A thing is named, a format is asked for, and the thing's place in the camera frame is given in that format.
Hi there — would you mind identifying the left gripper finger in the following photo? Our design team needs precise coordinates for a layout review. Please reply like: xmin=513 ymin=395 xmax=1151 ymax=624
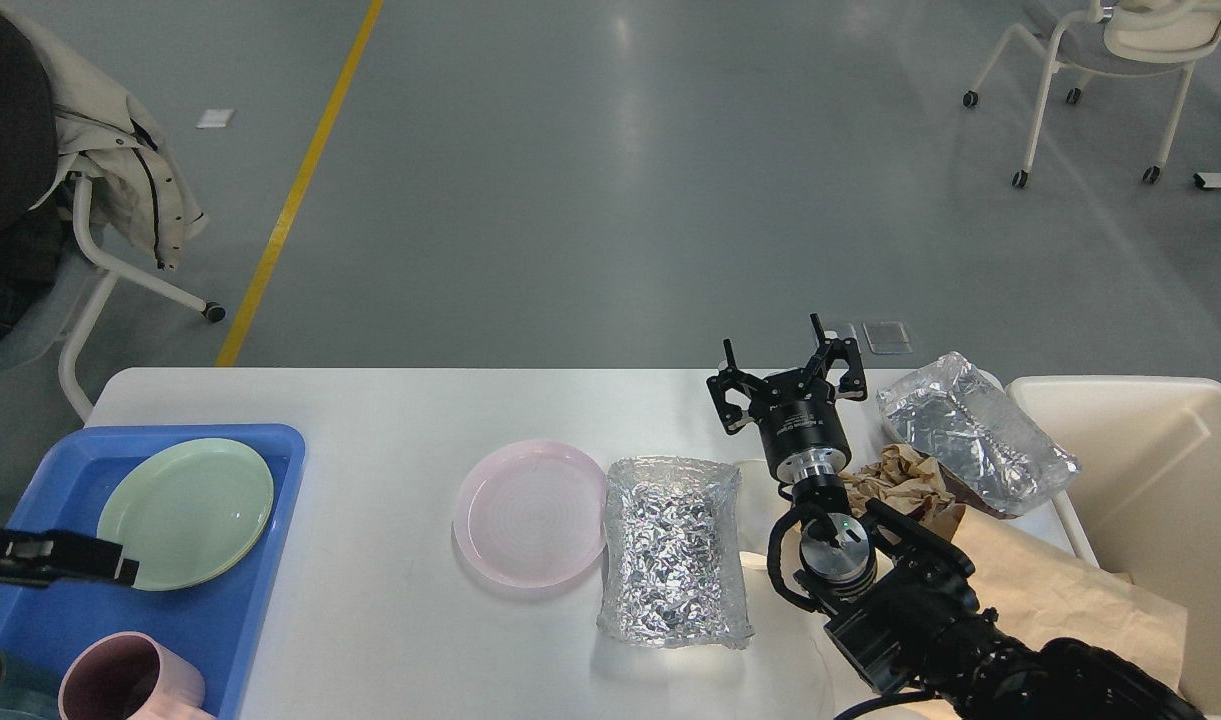
xmin=0 ymin=530 xmax=140 ymax=587

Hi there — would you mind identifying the white chair with jacket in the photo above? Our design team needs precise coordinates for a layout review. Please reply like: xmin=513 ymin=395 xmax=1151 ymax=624
xmin=0 ymin=168 xmax=226 ymax=420

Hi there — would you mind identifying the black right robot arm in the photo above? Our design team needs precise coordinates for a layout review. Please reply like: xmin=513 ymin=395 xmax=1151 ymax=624
xmin=707 ymin=319 xmax=1201 ymax=719

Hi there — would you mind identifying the pink plate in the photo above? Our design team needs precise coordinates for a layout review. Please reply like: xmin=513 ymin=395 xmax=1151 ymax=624
xmin=453 ymin=439 xmax=607 ymax=591

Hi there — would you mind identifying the white paper on floor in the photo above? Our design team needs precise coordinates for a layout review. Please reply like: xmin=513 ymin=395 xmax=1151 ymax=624
xmin=195 ymin=107 xmax=234 ymax=129

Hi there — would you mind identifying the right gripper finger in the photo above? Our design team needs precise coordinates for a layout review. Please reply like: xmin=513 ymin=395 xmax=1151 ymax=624
xmin=709 ymin=340 xmax=770 ymax=436
xmin=795 ymin=314 xmax=868 ymax=403

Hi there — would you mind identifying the white rolling chair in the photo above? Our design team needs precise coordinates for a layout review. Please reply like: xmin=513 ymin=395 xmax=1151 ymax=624
xmin=962 ymin=1 xmax=1221 ymax=190

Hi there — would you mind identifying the cream plastic bin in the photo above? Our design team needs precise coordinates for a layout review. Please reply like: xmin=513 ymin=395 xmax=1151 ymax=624
xmin=1007 ymin=375 xmax=1221 ymax=716

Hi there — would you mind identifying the floor outlet plate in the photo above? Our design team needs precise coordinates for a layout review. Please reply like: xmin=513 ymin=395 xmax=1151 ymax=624
xmin=861 ymin=320 xmax=915 ymax=355

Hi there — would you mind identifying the blue plastic tray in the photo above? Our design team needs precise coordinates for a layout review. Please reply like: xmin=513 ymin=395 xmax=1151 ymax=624
xmin=0 ymin=423 xmax=306 ymax=719

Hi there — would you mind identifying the foil bag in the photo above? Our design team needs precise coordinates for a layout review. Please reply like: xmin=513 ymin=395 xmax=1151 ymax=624
xmin=878 ymin=351 xmax=1081 ymax=519

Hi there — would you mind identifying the crumpled foil tray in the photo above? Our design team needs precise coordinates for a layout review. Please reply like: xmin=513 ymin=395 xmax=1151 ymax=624
xmin=597 ymin=456 xmax=755 ymax=650

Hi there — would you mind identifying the crumpled brown paper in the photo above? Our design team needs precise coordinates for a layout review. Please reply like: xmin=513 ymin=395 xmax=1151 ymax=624
xmin=840 ymin=445 xmax=965 ymax=541

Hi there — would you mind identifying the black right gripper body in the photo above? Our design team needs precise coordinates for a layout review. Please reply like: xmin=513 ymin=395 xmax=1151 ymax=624
xmin=755 ymin=375 xmax=852 ymax=480

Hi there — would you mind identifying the teal mug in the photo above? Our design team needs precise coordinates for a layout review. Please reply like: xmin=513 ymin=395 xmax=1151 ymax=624
xmin=0 ymin=647 xmax=60 ymax=719

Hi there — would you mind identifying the light green plate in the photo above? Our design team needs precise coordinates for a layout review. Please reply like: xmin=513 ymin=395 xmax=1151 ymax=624
xmin=95 ymin=438 xmax=275 ymax=592

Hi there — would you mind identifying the pink mug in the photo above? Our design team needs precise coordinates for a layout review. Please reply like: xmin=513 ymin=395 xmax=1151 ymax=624
xmin=59 ymin=632 xmax=214 ymax=719

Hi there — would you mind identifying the brown paper bag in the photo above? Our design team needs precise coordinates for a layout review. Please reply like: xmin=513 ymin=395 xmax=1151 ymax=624
xmin=930 ymin=503 xmax=1189 ymax=691

